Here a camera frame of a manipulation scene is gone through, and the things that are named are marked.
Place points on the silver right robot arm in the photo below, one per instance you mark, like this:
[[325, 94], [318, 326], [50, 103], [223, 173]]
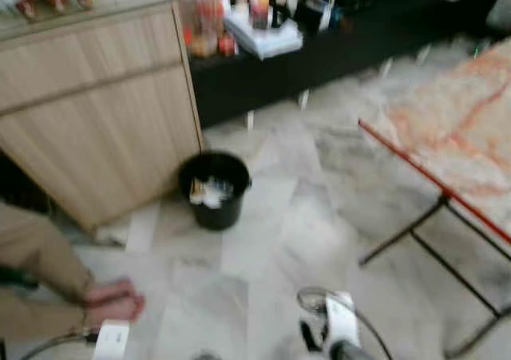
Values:
[[346, 352]]

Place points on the black rubbish bin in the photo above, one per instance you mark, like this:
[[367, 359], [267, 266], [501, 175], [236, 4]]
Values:
[[215, 215]]

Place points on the white crumpled paper trash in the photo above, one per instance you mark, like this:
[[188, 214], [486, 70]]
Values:
[[211, 192]]

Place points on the person's bare feet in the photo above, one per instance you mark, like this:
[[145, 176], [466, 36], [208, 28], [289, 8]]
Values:
[[116, 304]]

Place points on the marble pattern folding table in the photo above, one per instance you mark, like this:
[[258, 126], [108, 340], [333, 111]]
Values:
[[455, 128]]

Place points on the black low sideboard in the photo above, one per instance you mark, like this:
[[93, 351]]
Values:
[[351, 57]]

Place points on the person's leg in beige trousers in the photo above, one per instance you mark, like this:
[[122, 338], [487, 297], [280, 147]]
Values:
[[36, 248]]

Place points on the flat white box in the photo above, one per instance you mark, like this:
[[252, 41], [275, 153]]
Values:
[[263, 41]]

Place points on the light wooden cabinet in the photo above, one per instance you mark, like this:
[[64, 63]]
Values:
[[96, 112]]

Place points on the black and white container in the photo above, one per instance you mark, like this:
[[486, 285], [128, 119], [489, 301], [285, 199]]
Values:
[[319, 13]]

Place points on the orange bottle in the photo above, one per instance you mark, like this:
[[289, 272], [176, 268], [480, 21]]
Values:
[[259, 7]]

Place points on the clear jar with red lid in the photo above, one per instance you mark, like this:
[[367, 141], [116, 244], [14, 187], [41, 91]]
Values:
[[198, 17]]

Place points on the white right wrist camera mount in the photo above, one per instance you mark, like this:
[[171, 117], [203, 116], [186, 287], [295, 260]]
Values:
[[343, 320]]

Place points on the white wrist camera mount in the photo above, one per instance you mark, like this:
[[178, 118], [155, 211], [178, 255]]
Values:
[[343, 320], [110, 342]]

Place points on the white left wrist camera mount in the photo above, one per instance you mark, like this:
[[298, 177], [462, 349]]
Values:
[[110, 342]]

